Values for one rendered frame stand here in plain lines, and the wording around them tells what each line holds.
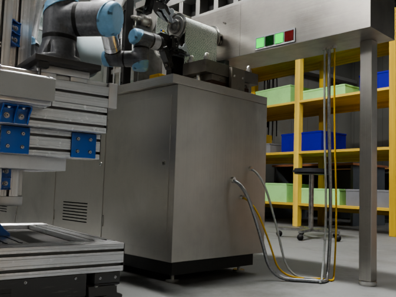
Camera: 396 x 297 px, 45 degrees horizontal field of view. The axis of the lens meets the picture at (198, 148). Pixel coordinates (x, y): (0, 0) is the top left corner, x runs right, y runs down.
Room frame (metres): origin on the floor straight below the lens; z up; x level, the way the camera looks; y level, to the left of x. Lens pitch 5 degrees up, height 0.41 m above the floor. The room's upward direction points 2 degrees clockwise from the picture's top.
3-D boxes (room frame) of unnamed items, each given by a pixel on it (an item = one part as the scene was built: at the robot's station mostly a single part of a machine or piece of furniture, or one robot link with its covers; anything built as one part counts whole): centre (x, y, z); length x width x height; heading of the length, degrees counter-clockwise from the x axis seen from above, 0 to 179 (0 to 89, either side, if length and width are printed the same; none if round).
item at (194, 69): (2.43, -0.11, 1.00); 0.40 x 0.16 x 0.06; 135
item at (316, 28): (3.22, 0.27, 1.29); 3.10 x 0.28 x 0.30; 45
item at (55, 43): (1.62, 0.49, 0.87); 0.15 x 0.15 x 0.10
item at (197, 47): (2.49, 0.00, 1.11); 0.23 x 0.01 x 0.18; 135
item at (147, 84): (3.14, 0.77, 0.88); 2.52 x 0.66 x 0.04; 45
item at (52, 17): (1.62, 0.48, 0.98); 0.13 x 0.12 x 0.14; 83
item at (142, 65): (2.21, 0.30, 1.01); 0.11 x 0.08 x 0.11; 83
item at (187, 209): (3.15, 0.75, 0.43); 2.52 x 0.64 x 0.86; 45
